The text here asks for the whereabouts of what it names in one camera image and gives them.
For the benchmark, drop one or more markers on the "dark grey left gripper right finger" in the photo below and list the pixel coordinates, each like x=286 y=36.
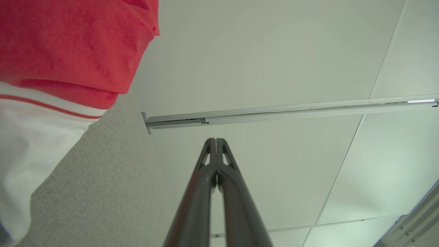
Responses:
x=240 y=212

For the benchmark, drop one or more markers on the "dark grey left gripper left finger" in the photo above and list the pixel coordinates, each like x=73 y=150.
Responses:
x=195 y=206

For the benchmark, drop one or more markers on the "red white lettered jersey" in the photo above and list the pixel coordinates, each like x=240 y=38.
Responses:
x=68 y=41

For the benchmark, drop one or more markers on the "grey aluminium frame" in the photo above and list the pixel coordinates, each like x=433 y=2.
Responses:
x=418 y=219

